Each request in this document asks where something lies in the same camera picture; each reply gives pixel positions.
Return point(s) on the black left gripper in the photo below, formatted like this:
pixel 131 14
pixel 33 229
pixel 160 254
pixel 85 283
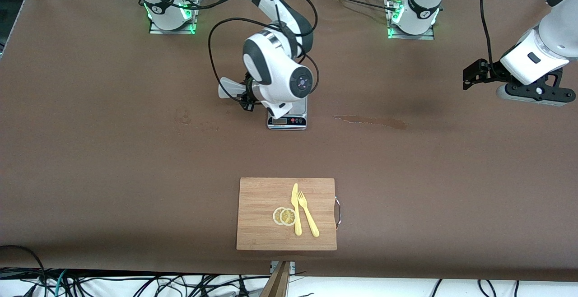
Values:
pixel 491 72

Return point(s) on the translucent squeeze bottle orange cap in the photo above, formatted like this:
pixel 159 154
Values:
pixel 230 88

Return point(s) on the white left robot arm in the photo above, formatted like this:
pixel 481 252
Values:
pixel 422 3

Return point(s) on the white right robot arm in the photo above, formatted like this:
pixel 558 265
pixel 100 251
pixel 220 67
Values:
pixel 280 67

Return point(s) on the silver digital kitchen scale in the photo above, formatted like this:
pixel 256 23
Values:
pixel 287 122

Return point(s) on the yellow plastic knife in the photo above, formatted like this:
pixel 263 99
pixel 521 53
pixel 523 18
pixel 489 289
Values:
pixel 296 206

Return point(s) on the lemon slice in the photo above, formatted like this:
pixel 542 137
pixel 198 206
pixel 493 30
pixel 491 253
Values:
pixel 276 216
pixel 288 217

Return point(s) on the wooden cutting board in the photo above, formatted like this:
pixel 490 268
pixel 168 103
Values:
pixel 257 225

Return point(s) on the yellow plastic fork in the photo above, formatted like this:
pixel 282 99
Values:
pixel 309 220

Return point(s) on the wooden beam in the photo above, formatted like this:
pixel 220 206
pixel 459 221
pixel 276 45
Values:
pixel 277 283

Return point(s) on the small metal bracket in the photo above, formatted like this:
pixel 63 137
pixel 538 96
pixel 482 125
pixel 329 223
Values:
pixel 292 267

